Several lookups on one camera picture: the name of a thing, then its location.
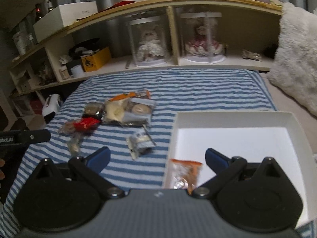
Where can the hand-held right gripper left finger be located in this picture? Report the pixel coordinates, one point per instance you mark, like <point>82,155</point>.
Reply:
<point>99,160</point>

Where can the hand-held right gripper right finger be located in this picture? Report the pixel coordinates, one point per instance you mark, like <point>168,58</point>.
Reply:
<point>216,160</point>

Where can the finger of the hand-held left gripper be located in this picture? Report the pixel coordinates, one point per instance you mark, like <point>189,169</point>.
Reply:
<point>34,135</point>

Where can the small clear candy packet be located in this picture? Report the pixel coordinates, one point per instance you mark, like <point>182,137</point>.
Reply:
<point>75,146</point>

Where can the white cardboard tray box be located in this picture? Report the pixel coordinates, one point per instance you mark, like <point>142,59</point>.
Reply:
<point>235,138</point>

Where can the orange clear-top snack packet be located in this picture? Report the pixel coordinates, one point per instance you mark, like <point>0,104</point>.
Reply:
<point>189,172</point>

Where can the red clear pastry packet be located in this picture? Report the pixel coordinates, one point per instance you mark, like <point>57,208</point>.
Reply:
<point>85,124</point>

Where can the small white snack packet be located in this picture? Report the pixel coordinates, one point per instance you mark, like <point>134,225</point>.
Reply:
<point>140,142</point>

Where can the dark gold snack packet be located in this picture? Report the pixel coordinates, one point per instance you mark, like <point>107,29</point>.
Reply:
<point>92,110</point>

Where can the pale yellow snack packet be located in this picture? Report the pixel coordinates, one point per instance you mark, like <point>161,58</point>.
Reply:
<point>114,111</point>

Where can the clear round pastry packet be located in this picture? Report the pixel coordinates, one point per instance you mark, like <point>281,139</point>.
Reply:
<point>140,110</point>

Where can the orange brown snack packet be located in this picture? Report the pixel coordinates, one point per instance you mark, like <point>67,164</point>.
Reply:
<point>121,96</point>

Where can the person's left hand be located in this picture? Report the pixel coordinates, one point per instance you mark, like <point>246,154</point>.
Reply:
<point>2,169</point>

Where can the white black device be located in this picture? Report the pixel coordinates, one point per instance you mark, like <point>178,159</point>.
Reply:
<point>50,105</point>

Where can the small brown jar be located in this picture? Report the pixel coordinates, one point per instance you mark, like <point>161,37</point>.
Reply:
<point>64,73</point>

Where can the white cup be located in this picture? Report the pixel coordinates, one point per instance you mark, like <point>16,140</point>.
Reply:
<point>76,71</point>

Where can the blue white striped blanket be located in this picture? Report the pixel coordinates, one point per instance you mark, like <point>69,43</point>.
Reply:
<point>173,91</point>

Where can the beige bed sheet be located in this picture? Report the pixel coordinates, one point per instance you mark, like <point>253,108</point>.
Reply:
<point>287,104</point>

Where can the clear glass jar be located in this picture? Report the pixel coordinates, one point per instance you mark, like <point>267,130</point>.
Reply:
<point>21,42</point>

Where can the yellow cardboard box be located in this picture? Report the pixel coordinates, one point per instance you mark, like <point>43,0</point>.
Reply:
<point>95,60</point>

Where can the large white storage box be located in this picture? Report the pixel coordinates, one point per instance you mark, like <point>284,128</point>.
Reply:
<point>62,17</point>

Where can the brown glass bottle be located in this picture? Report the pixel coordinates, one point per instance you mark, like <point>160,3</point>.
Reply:
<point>38,13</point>

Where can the white fluffy pillow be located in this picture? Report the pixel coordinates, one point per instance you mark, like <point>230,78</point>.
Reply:
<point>297,54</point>

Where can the wooden headboard shelf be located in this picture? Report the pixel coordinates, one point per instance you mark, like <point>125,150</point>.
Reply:
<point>173,29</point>

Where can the red dress doll in case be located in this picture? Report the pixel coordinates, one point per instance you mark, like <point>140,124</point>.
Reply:
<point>203,16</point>

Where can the white dress doll in case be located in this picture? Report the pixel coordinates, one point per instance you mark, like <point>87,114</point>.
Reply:
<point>148,19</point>

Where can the red cloth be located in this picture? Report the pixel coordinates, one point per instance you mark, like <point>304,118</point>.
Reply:
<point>122,3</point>

